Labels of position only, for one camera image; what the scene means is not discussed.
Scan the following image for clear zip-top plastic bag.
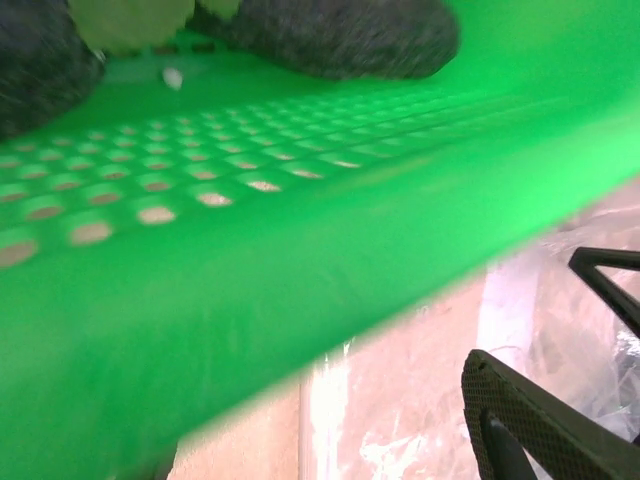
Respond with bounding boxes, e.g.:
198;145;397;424
298;197;640;480

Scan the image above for dark speckled rounded object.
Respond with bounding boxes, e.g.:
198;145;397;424
0;0;107;142

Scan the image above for green perforated plastic basket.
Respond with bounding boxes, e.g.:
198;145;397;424
0;0;640;480

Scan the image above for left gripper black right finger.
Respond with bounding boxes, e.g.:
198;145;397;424
568;246;640;340

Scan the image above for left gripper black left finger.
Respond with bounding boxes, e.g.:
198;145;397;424
461;348;640;480

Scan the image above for pale rounded object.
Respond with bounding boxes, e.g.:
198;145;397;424
68;0;197;57

